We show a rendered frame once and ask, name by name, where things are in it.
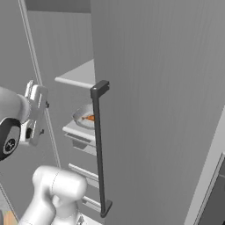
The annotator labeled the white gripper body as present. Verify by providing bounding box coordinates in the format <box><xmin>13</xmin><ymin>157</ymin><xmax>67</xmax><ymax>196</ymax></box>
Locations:
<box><xmin>24</xmin><ymin>80</ymin><xmax>50</xmax><ymax>147</ymax></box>

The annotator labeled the clear meat container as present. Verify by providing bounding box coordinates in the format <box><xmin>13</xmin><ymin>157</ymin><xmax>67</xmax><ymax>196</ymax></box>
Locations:
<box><xmin>71</xmin><ymin>103</ymin><xmax>96</xmax><ymax>131</ymax></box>

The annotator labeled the orange chicken drumstick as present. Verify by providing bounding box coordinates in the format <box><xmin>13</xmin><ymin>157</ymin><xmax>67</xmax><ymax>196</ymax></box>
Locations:
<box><xmin>81</xmin><ymin>114</ymin><xmax>96</xmax><ymax>122</ymax></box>

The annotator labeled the grey fridge rack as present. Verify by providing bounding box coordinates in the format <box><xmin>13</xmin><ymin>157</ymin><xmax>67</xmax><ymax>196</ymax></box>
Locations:
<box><xmin>68</xmin><ymin>163</ymin><xmax>100</xmax><ymax>189</ymax></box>
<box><xmin>81</xmin><ymin>195</ymin><xmax>102</xmax><ymax>213</ymax></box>

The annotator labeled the grey fridge shelf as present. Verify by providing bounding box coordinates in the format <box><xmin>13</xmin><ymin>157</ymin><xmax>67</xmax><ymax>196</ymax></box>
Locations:
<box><xmin>54</xmin><ymin>58</ymin><xmax>97</xmax><ymax>90</ymax></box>
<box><xmin>62</xmin><ymin>119</ymin><xmax>97</xmax><ymax>142</ymax></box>

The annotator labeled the grey fridge drawer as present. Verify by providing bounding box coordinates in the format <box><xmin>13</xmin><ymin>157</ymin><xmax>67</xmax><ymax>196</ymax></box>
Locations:
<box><xmin>64</xmin><ymin>133</ymin><xmax>98</xmax><ymax>157</ymax></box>

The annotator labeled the grey fridge door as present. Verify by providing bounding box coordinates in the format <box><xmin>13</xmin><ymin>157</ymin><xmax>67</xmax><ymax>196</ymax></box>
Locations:
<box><xmin>90</xmin><ymin>0</ymin><xmax>225</xmax><ymax>225</ymax></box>
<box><xmin>0</xmin><ymin>0</ymin><xmax>62</xmax><ymax>219</ymax></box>

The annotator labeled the grey fridge body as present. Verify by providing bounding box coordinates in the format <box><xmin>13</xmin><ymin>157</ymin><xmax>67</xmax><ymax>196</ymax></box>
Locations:
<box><xmin>18</xmin><ymin>0</ymin><xmax>102</xmax><ymax>225</ymax></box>

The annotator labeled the white cupboard side panel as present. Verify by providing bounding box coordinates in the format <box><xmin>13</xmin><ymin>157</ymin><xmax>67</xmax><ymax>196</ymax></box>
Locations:
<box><xmin>183</xmin><ymin>105</ymin><xmax>225</xmax><ymax>225</ymax></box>

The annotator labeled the dark appliance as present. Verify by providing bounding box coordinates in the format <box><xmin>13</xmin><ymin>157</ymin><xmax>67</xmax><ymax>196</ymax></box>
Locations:
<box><xmin>194</xmin><ymin>152</ymin><xmax>225</xmax><ymax>225</ymax></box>

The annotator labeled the dark grey door handle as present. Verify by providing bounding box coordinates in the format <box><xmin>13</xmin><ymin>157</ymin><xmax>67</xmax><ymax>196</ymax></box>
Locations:
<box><xmin>90</xmin><ymin>80</ymin><xmax>113</xmax><ymax>219</ymax></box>

